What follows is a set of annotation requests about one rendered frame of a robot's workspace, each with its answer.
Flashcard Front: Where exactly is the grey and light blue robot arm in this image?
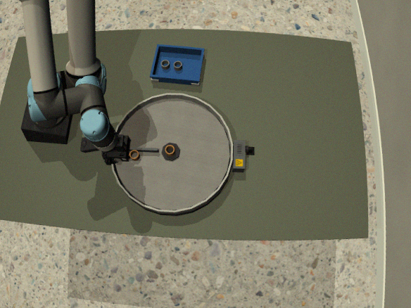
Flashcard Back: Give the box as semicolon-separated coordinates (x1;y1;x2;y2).
19;0;118;153

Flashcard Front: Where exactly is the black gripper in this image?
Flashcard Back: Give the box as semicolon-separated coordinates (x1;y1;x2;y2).
102;134;131;165

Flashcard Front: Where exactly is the blue crate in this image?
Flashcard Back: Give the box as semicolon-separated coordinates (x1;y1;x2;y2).
150;44;205;86

